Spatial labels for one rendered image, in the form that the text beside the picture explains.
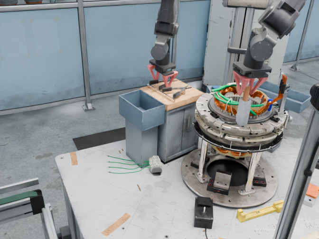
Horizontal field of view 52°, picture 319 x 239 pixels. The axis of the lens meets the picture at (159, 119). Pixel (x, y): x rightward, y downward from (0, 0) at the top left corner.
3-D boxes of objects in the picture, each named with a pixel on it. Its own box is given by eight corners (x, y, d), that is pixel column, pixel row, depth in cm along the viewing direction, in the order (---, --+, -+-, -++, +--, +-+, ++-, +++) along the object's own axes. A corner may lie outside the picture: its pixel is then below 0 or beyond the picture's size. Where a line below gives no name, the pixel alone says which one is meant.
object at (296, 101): (296, 151, 150) (312, 96, 136) (285, 161, 144) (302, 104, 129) (248, 131, 165) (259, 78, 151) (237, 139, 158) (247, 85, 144)
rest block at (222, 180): (215, 179, 125) (217, 169, 123) (229, 183, 124) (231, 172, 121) (212, 187, 122) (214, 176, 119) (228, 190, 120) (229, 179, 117)
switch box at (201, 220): (193, 227, 110) (194, 215, 107) (194, 206, 118) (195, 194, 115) (211, 229, 109) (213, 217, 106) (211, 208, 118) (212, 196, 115)
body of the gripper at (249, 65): (271, 74, 98) (278, 51, 94) (242, 77, 95) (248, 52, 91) (258, 65, 103) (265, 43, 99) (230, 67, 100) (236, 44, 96)
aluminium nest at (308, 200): (311, 207, 120) (313, 202, 118) (287, 196, 124) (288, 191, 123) (320, 190, 128) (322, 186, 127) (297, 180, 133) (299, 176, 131)
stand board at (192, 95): (167, 111, 126) (167, 105, 124) (139, 93, 138) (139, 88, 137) (204, 98, 136) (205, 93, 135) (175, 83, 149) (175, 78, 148)
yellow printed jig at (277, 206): (241, 223, 112) (243, 216, 110) (236, 216, 114) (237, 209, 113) (293, 209, 119) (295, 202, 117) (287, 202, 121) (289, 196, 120)
